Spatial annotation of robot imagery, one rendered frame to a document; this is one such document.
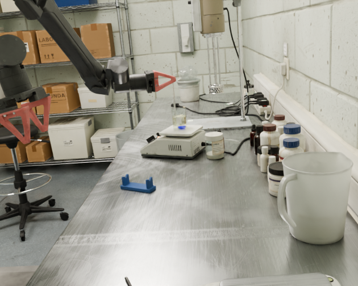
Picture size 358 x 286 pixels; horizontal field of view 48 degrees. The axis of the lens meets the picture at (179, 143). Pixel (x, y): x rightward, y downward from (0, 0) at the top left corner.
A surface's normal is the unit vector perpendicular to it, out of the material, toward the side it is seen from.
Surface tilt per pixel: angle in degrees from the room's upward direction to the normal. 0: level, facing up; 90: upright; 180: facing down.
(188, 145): 90
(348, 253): 0
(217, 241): 0
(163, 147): 90
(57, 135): 93
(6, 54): 84
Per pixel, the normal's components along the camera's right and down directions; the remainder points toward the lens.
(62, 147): -0.06, 0.32
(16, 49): 0.49, 0.09
